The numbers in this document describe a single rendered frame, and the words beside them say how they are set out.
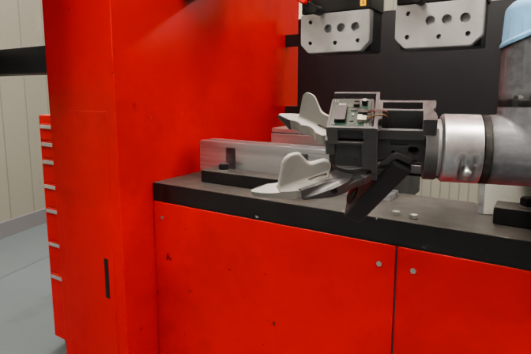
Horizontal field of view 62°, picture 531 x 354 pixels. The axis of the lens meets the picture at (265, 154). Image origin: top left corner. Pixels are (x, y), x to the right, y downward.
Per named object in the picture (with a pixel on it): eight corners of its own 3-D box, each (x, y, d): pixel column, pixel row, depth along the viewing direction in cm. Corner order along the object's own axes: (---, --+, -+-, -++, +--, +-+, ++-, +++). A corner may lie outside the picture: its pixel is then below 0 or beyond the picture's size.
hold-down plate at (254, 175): (201, 182, 109) (201, 169, 108) (214, 178, 113) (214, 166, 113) (310, 197, 93) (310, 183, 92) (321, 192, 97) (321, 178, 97)
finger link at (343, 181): (288, 171, 51) (353, 146, 53) (289, 182, 52) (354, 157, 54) (306, 197, 47) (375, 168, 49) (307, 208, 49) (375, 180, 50)
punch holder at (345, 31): (300, 53, 94) (301, -29, 92) (318, 55, 101) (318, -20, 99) (368, 50, 86) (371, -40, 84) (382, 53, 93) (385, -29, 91)
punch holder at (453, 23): (393, 48, 84) (397, -44, 81) (406, 51, 91) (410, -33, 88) (481, 44, 76) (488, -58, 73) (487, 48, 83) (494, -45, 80)
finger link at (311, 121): (291, 77, 59) (343, 99, 53) (295, 114, 63) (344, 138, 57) (273, 87, 58) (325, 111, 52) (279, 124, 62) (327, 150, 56)
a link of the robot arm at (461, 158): (468, 153, 53) (476, 201, 47) (428, 152, 55) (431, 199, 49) (479, 100, 49) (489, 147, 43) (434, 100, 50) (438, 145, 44)
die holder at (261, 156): (200, 175, 116) (199, 140, 114) (214, 172, 121) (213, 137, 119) (389, 201, 89) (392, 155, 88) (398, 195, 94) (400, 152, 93)
